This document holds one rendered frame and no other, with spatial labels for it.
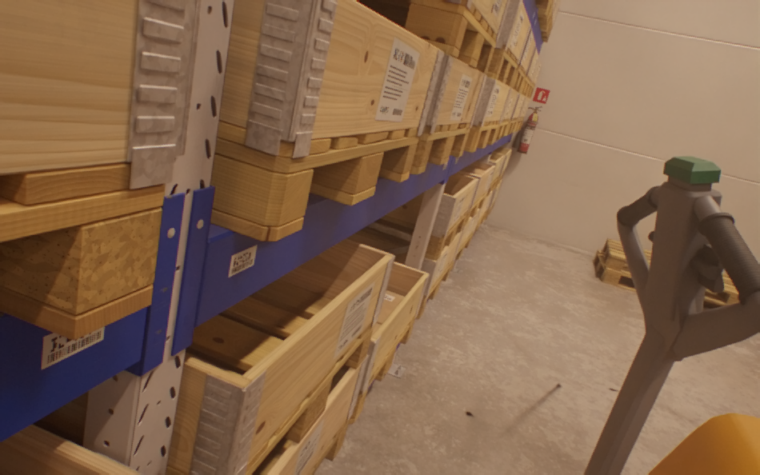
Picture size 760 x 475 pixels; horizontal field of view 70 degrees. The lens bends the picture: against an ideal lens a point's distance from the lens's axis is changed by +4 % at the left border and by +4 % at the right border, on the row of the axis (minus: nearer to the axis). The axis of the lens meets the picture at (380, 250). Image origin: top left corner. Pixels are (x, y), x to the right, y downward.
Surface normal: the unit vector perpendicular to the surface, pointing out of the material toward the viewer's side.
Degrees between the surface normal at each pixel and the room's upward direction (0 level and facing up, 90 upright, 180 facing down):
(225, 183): 90
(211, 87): 90
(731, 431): 45
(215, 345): 0
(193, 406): 90
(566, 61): 90
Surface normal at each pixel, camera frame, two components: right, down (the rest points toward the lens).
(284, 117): -0.30, 0.24
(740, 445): -0.48, -0.87
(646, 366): -0.97, -0.25
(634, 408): -0.71, 0.07
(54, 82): 0.92, 0.32
